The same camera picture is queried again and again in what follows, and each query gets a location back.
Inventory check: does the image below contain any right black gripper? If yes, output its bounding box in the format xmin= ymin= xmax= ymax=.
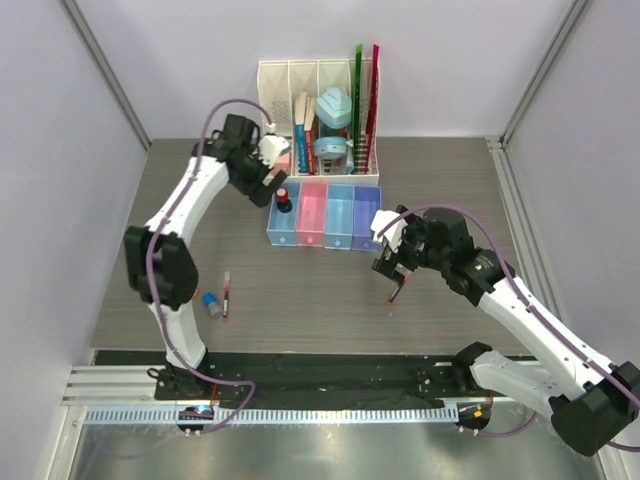
xmin=373 ymin=204 xmax=449 ymax=284

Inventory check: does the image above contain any blue plastic drawer bin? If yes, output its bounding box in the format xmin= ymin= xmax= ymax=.
xmin=266 ymin=182 xmax=300 ymax=247

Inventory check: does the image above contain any pink plastic drawer bin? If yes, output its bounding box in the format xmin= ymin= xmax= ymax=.
xmin=296 ymin=182 xmax=328 ymax=248

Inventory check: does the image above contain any light blue drawer bin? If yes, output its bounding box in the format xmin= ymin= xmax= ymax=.
xmin=324 ymin=184 xmax=355 ymax=250

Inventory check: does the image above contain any purple plastic drawer bin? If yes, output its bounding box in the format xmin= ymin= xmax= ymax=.
xmin=352 ymin=185 xmax=381 ymax=252

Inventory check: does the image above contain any white desktop file organizer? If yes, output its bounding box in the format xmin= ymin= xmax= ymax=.
xmin=257 ymin=58 xmax=379 ymax=185

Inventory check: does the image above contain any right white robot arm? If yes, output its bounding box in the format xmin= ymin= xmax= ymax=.
xmin=370 ymin=205 xmax=639 ymax=457

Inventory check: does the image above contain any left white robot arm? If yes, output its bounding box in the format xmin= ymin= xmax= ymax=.
xmin=123 ymin=114 xmax=290 ymax=399

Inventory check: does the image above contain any right red pen refill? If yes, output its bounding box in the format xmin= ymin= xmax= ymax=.
xmin=386 ymin=274 xmax=411 ymax=308

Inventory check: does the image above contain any red pen refill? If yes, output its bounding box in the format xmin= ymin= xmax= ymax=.
xmin=222 ymin=271 xmax=231 ymax=323
xmin=386 ymin=274 xmax=411 ymax=308

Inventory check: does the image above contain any pink cube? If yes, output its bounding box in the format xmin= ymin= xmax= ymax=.
xmin=274 ymin=152 xmax=291 ymax=175

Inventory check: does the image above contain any blue spine book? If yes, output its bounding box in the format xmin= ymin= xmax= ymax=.
xmin=293 ymin=89 xmax=310 ymax=176

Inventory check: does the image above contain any left red pen refill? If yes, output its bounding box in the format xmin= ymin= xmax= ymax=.
xmin=222 ymin=271 xmax=231 ymax=323

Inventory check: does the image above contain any green transparent ruler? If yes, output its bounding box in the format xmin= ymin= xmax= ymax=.
xmin=352 ymin=43 xmax=363 ymax=147

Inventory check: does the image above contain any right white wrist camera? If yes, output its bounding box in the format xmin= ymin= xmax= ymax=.
xmin=370 ymin=210 xmax=407 ymax=253

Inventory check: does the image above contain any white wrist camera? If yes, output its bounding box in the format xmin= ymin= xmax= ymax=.
xmin=258 ymin=123 xmax=291 ymax=169
xmin=370 ymin=210 xmax=407 ymax=253

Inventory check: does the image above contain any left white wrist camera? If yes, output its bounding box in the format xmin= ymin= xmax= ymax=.
xmin=258 ymin=123 xmax=291 ymax=169

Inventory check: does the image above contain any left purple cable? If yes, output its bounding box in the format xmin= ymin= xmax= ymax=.
xmin=147 ymin=98 xmax=279 ymax=432

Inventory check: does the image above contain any purple cable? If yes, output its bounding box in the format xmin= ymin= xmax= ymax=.
xmin=147 ymin=98 xmax=279 ymax=432
xmin=375 ymin=203 xmax=640 ymax=453

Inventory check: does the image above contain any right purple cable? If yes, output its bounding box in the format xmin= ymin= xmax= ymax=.
xmin=375 ymin=203 xmax=640 ymax=453

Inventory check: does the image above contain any perforated metal cable tray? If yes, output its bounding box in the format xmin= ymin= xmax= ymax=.
xmin=84 ymin=404 xmax=459 ymax=427

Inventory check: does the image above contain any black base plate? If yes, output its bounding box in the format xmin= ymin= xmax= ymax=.
xmin=96 ymin=350 xmax=488 ymax=411

